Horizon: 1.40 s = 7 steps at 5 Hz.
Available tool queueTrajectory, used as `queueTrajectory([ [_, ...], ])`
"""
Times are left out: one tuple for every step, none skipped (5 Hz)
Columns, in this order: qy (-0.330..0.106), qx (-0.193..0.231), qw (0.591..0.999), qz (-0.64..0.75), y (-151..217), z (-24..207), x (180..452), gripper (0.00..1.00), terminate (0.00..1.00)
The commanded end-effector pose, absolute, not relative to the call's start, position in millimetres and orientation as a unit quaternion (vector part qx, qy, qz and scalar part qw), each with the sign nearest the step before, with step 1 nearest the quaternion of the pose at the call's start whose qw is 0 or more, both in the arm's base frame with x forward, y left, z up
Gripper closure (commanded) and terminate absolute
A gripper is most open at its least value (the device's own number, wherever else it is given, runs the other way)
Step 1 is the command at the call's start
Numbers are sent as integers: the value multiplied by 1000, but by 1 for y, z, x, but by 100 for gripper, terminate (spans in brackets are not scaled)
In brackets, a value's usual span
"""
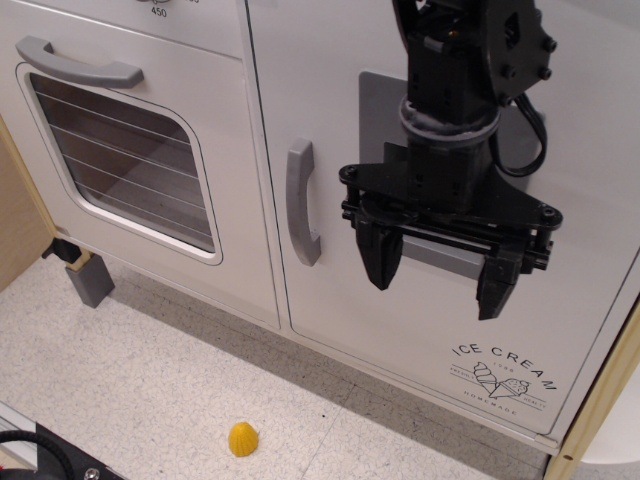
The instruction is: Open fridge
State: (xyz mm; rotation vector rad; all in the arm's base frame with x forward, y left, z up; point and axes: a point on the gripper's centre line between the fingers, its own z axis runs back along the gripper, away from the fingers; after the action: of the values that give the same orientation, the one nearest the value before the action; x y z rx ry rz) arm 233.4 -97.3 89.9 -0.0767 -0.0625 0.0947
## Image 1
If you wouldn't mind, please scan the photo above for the white oven control panel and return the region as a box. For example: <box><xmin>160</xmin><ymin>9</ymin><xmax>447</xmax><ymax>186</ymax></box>
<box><xmin>43</xmin><ymin>0</ymin><xmax>246</xmax><ymax>61</ymax></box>

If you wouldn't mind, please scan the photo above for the white toy oven door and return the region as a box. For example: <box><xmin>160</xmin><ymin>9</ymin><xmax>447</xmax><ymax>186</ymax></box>
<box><xmin>1</xmin><ymin>2</ymin><xmax>279</xmax><ymax>327</ymax></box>

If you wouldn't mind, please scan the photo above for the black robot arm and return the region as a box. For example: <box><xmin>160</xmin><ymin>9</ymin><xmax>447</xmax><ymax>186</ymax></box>
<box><xmin>339</xmin><ymin>1</ymin><xmax>563</xmax><ymax>320</ymax></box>

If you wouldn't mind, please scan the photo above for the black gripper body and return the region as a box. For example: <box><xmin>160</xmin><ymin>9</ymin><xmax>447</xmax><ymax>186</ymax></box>
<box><xmin>339</xmin><ymin>136</ymin><xmax>562</xmax><ymax>272</ymax></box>

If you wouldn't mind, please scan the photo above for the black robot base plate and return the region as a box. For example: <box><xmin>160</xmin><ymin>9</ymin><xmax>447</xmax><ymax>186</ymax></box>
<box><xmin>32</xmin><ymin>422</ymin><xmax>132</xmax><ymax>480</ymax></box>

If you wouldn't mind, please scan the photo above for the black cable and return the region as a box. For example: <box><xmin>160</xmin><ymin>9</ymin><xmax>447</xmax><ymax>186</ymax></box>
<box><xmin>0</xmin><ymin>427</ymin><xmax>71</xmax><ymax>469</ymax></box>

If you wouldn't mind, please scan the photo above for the wooden right side post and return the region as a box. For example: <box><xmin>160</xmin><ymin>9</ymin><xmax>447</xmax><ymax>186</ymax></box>
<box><xmin>543</xmin><ymin>299</ymin><xmax>639</xmax><ymax>479</ymax></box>

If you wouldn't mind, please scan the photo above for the yellow toy lemon half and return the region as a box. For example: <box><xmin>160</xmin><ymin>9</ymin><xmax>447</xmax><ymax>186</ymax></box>
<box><xmin>228</xmin><ymin>422</ymin><xmax>259</xmax><ymax>457</ymax></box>

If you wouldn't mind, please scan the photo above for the wooden left side panel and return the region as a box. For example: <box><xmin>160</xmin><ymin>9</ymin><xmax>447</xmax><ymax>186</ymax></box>
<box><xmin>1</xmin><ymin>120</ymin><xmax>55</xmax><ymax>290</ymax></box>

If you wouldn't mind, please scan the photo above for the grey fridge door handle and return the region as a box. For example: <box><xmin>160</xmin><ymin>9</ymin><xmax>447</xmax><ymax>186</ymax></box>
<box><xmin>285</xmin><ymin>138</ymin><xmax>321</xmax><ymax>267</ymax></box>

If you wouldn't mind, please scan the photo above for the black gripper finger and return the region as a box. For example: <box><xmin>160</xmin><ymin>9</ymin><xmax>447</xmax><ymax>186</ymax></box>
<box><xmin>476</xmin><ymin>244</ymin><xmax>523</xmax><ymax>321</ymax></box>
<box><xmin>355</xmin><ymin>215</ymin><xmax>403</xmax><ymax>290</ymax></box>

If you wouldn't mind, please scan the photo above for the white toy fridge door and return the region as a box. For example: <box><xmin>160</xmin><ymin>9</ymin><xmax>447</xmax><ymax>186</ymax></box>
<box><xmin>245</xmin><ymin>1</ymin><xmax>639</xmax><ymax>449</ymax></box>

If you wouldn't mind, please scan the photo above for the grey kitchen leg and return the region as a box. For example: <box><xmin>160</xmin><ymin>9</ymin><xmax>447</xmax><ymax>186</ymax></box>
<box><xmin>66</xmin><ymin>255</ymin><xmax>115</xmax><ymax>308</ymax></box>

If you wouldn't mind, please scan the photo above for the grey oven door handle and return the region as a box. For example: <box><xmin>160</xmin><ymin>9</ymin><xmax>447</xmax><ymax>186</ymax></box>
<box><xmin>15</xmin><ymin>36</ymin><xmax>144</xmax><ymax>89</ymax></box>

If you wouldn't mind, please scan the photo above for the grey ice dispenser panel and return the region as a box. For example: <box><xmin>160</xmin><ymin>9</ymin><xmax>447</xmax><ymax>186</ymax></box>
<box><xmin>339</xmin><ymin>72</ymin><xmax>562</xmax><ymax>290</ymax></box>

